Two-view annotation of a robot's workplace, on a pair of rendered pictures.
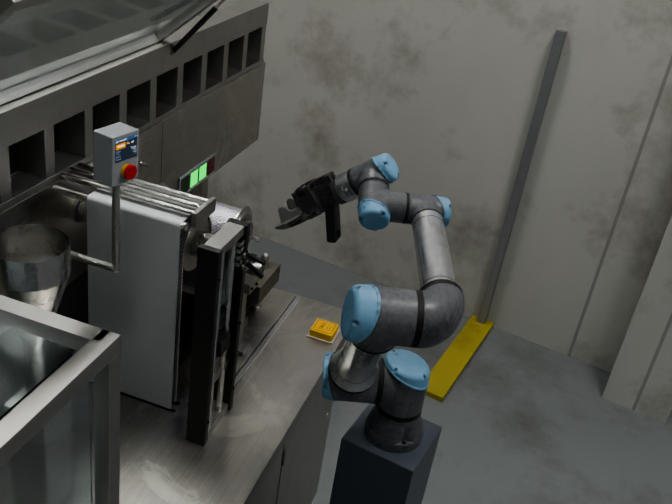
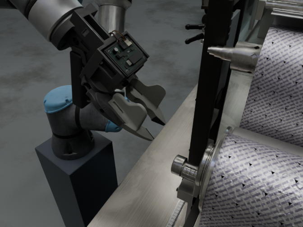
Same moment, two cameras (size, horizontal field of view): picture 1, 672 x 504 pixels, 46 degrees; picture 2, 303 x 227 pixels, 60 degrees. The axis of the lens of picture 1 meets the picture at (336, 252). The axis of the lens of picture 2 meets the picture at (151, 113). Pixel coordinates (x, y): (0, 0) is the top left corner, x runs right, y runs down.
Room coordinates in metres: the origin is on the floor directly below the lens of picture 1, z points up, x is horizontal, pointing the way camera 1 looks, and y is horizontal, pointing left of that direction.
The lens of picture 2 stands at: (2.19, 0.23, 1.59)
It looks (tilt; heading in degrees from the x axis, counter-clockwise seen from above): 38 degrees down; 194
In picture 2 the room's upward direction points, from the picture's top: straight up
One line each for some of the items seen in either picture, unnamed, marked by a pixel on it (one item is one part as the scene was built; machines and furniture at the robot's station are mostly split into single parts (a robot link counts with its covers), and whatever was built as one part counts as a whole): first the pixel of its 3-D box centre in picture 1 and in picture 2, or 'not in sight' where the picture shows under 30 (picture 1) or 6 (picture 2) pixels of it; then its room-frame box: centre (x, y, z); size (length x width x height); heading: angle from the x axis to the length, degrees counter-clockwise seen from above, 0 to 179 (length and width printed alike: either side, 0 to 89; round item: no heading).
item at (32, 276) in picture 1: (29, 257); not in sight; (1.21, 0.54, 1.50); 0.14 x 0.14 x 0.06
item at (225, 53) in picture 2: not in sight; (221, 52); (1.62, 0.24, 1.33); 0.06 x 0.03 x 0.03; 76
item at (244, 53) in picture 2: (207, 246); (248, 58); (1.64, 0.30, 1.33); 0.06 x 0.06 x 0.06; 76
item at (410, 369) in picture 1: (401, 381); (66, 108); (1.59, -0.21, 1.07); 0.13 x 0.12 x 0.14; 96
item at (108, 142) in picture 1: (119, 155); not in sight; (1.36, 0.43, 1.66); 0.07 x 0.07 x 0.10; 63
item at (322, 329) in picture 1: (324, 330); not in sight; (1.98, 0.00, 0.91); 0.07 x 0.07 x 0.02; 76
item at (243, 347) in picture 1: (242, 304); (190, 208); (1.84, 0.23, 1.05); 0.06 x 0.05 x 0.31; 76
